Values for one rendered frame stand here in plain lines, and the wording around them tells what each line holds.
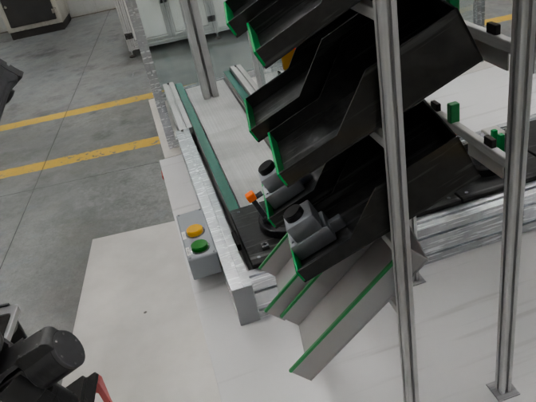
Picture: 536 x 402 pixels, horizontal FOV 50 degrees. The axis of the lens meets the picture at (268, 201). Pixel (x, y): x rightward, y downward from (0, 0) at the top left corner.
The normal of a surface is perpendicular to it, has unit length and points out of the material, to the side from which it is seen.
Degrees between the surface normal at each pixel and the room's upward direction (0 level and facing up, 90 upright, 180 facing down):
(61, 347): 63
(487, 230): 90
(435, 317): 0
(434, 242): 90
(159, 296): 0
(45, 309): 0
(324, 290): 90
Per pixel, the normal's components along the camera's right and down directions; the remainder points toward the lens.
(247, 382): -0.18, -0.83
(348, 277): -0.81, -0.45
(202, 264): 0.26, 0.47
